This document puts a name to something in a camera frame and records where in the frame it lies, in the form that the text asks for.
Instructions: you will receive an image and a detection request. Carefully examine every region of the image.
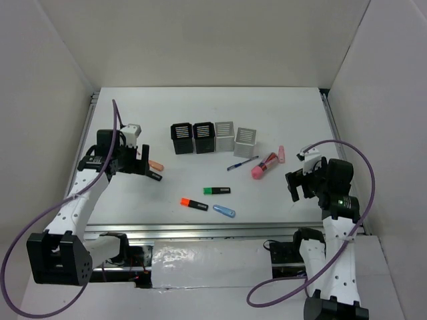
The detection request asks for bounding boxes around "orange eraser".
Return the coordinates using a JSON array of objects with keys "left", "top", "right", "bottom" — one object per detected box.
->
[{"left": 148, "top": 160, "right": 164, "bottom": 171}]

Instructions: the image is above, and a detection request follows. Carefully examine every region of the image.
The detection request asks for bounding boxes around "pink eraser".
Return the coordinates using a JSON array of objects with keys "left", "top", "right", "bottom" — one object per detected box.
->
[{"left": 278, "top": 145, "right": 286, "bottom": 163}]

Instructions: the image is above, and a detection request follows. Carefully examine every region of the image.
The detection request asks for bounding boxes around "pink capped pen tube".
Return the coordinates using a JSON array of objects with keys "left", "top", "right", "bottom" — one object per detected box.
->
[{"left": 251, "top": 153, "right": 278, "bottom": 180}]

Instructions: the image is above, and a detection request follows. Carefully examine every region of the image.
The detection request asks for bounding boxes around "blue ballpoint pen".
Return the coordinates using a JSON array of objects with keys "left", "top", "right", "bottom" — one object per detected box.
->
[{"left": 227, "top": 155, "right": 259, "bottom": 171}]

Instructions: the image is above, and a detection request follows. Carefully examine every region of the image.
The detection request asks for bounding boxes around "green highlighter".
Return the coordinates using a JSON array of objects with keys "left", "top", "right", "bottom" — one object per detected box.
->
[{"left": 203, "top": 187, "right": 231, "bottom": 195}]

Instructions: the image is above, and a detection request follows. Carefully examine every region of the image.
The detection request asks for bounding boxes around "blue eraser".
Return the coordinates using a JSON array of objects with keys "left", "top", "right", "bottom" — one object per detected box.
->
[{"left": 213, "top": 205, "right": 236, "bottom": 218}]

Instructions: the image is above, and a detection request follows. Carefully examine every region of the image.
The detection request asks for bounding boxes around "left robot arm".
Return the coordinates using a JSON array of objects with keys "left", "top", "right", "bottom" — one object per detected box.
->
[{"left": 26, "top": 124, "right": 162, "bottom": 286}]

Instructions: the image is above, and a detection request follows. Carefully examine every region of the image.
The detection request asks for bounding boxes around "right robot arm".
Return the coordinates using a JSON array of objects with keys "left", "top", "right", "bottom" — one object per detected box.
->
[{"left": 286, "top": 157, "right": 370, "bottom": 319}]

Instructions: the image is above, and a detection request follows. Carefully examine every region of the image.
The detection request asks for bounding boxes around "black container far left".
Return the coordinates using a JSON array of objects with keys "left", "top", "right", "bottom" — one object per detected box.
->
[{"left": 170, "top": 123, "right": 193, "bottom": 155}]

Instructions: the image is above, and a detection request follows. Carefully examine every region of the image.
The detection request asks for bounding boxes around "black container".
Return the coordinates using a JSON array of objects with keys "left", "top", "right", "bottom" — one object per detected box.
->
[
  {"left": 193, "top": 122, "right": 216, "bottom": 154},
  {"left": 170, "top": 123, "right": 193, "bottom": 155}
]

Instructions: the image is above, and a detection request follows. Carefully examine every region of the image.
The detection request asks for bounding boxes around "orange highlighter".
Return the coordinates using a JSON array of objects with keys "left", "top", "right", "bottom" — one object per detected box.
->
[{"left": 180, "top": 198, "right": 209, "bottom": 211}]

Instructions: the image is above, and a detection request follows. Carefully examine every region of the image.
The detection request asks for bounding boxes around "white container far right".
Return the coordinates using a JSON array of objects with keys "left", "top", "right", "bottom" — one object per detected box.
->
[{"left": 234, "top": 127, "right": 256, "bottom": 159}]

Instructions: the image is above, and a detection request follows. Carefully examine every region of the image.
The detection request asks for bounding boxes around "white container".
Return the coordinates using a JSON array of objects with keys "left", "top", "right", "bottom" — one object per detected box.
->
[
  {"left": 234, "top": 127, "right": 256, "bottom": 159},
  {"left": 215, "top": 121, "right": 235, "bottom": 152}
]

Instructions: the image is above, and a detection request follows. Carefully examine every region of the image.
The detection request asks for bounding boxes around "white front cover plate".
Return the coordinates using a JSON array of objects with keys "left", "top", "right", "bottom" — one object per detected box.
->
[{"left": 151, "top": 240, "right": 272, "bottom": 289}]

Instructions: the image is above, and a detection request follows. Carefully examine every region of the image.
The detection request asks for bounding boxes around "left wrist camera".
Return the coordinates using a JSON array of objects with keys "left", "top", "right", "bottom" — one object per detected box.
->
[{"left": 120, "top": 124, "right": 141, "bottom": 149}]

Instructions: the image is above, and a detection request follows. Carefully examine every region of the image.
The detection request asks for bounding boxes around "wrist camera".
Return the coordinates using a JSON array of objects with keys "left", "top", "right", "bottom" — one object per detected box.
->
[
  {"left": 120, "top": 124, "right": 141, "bottom": 149},
  {"left": 297, "top": 147, "right": 322, "bottom": 175}
]

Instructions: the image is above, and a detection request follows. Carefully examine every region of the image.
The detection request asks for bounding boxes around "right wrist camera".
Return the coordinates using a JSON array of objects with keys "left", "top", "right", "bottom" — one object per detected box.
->
[{"left": 297, "top": 147, "right": 322, "bottom": 175}]

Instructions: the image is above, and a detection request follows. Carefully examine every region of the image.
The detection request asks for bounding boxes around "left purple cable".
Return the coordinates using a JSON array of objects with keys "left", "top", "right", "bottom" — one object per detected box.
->
[{"left": 0, "top": 99, "right": 123, "bottom": 317}]

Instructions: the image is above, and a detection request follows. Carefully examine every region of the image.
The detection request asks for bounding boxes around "purple cable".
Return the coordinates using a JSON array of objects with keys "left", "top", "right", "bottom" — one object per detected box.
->
[
  {"left": 246, "top": 139, "right": 376, "bottom": 307},
  {"left": 0, "top": 99, "right": 123, "bottom": 317}
]

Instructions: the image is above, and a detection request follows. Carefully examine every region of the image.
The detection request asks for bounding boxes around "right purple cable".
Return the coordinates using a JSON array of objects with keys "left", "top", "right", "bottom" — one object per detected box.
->
[{"left": 246, "top": 139, "right": 376, "bottom": 307}]

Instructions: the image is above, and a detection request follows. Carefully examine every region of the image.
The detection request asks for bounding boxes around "aluminium front rail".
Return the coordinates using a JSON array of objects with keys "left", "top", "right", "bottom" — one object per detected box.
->
[{"left": 84, "top": 223, "right": 323, "bottom": 242}]

